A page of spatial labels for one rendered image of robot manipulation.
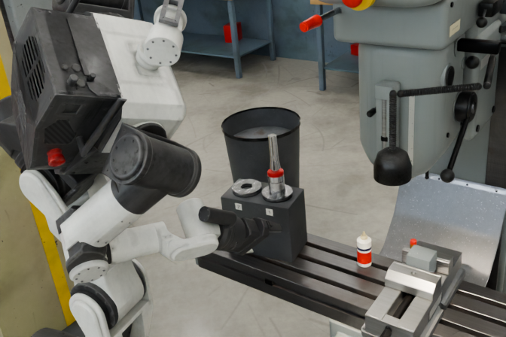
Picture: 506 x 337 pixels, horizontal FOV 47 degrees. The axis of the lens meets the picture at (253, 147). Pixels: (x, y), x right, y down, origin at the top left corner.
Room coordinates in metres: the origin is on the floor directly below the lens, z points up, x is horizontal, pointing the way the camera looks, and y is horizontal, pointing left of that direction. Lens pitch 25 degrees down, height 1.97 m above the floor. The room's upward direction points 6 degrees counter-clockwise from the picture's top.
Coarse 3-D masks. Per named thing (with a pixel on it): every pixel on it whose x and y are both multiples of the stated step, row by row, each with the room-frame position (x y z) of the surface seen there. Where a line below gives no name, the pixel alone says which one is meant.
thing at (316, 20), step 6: (330, 12) 1.14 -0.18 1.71; (336, 12) 1.16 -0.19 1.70; (312, 18) 1.09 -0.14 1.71; (318, 18) 1.10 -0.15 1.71; (324, 18) 1.12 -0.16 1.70; (300, 24) 1.08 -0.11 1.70; (306, 24) 1.07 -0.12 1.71; (312, 24) 1.08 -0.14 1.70; (318, 24) 1.09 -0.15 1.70; (306, 30) 1.07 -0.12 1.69
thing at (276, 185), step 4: (268, 176) 1.45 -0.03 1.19; (268, 180) 1.46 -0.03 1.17; (272, 180) 1.44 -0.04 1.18; (276, 180) 1.44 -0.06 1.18; (280, 180) 1.44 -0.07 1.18; (284, 180) 1.46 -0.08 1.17; (272, 184) 1.44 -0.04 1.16; (276, 184) 1.44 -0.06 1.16; (280, 184) 1.44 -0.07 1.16; (284, 184) 1.45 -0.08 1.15; (272, 188) 1.45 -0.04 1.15; (276, 188) 1.44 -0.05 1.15; (280, 188) 1.44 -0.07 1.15; (284, 188) 1.45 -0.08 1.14; (272, 192) 1.45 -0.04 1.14; (276, 192) 1.44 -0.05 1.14; (280, 192) 1.44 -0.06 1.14; (284, 192) 1.45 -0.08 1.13
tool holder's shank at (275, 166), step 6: (270, 138) 1.45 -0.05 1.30; (276, 138) 1.46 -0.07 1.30; (270, 144) 1.45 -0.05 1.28; (276, 144) 1.46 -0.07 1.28; (270, 150) 1.46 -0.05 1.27; (276, 150) 1.46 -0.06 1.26; (270, 156) 1.46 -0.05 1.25; (276, 156) 1.45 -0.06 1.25; (270, 162) 1.46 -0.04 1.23; (276, 162) 1.45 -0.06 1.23; (270, 168) 1.46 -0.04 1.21; (276, 168) 1.45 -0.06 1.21
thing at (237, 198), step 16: (240, 192) 1.48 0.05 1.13; (256, 192) 1.48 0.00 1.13; (288, 192) 1.45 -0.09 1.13; (224, 208) 1.48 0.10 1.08; (240, 208) 1.46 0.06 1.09; (256, 208) 1.43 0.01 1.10; (272, 208) 1.41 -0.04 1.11; (288, 208) 1.39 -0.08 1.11; (304, 208) 1.48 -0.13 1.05; (288, 224) 1.38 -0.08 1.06; (304, 224) 1.47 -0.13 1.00; (272, 240) 1.41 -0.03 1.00; (288, 240) 1.39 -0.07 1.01; (304, 240) 1.47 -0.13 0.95; (272, 256) 1.41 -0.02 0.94; (288, 256) 1.39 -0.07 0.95
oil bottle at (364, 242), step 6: (360, 240) 1.34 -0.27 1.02; (366, 240) 1.34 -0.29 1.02; (360, 246) 1.33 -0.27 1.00; (366, 246) 1.33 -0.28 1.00; (360, 252) 1.33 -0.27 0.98; (366, 252) 1.33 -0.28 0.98; (360, 258) 1.33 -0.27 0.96; (366, 258) 1.33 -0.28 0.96; (360, 264) 1.33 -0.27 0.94; (366, 264) 1.33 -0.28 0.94
